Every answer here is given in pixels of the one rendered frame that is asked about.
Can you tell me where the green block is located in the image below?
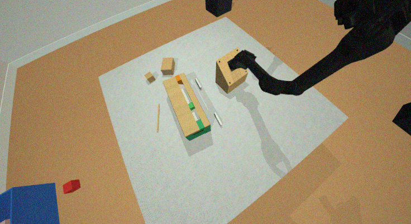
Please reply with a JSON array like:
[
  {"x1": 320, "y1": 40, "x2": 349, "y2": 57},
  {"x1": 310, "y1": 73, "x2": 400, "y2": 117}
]
[{"x1": 188, "y1": 102, "x2": 195, "y2": 111}]

